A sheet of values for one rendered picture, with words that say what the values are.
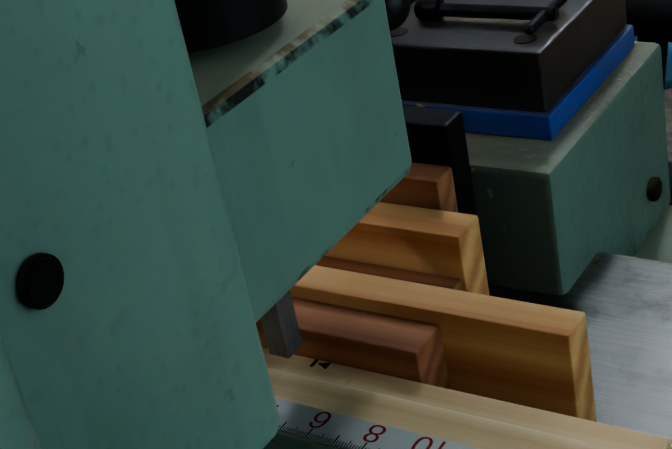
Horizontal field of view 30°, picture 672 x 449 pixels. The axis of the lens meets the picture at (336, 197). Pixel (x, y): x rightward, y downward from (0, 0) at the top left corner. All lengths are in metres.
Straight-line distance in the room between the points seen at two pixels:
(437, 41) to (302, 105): 0.18
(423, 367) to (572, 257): 0.13
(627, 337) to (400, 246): 0.10
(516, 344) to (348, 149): 0.09
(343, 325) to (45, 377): 0.21
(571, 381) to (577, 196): 0.13
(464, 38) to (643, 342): 0.15
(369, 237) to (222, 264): 0.20
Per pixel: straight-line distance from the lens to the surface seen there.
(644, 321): 0.52
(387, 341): 0.44
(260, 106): 0.36
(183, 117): 0.28
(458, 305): 0.44
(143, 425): 0.28
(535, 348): 0.43
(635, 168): 0.60
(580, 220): 0.54
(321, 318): 0.46
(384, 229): 0.48
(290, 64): 0.37
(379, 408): 0.41
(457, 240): 0.46
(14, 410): 0.20
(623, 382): 0.49
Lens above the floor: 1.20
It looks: 28 degrees down
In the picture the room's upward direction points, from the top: 12 degrees counter-clockwise
